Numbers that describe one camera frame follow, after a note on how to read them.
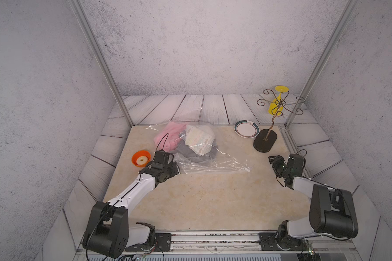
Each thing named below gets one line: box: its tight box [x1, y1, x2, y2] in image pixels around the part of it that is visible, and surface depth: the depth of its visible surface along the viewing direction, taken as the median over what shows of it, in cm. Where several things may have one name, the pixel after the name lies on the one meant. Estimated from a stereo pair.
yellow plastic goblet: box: [268, 85, 290, 116], surface depth 92 cm
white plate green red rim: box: [234, 120, 261, 139], surface depth 121 cm
